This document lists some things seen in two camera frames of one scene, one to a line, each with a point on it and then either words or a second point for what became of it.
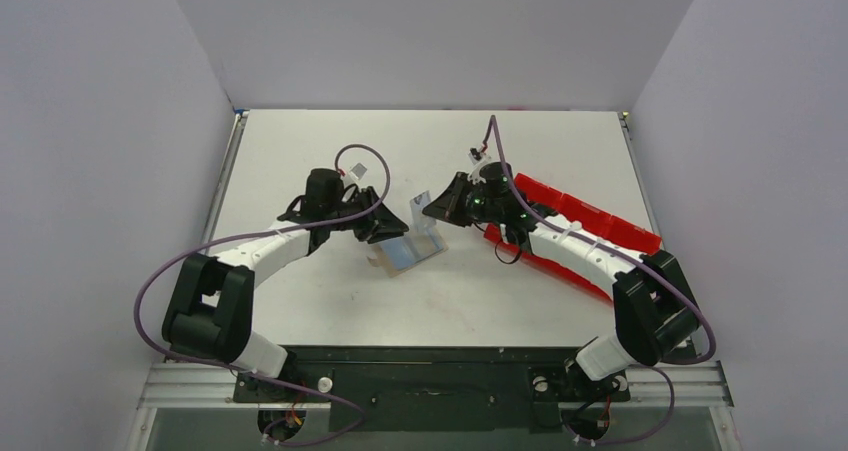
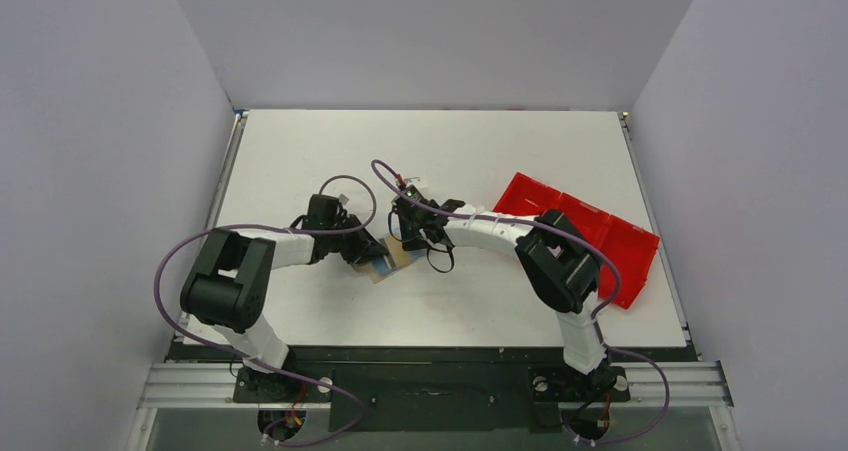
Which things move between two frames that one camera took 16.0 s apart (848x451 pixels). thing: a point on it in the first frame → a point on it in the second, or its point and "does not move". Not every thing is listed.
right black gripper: (465, 200) → (411, 229)
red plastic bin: (584, 217) does not move
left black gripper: (379, 226) → (365, 248)
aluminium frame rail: (214, 384) does not move
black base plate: (430, 388) does not move
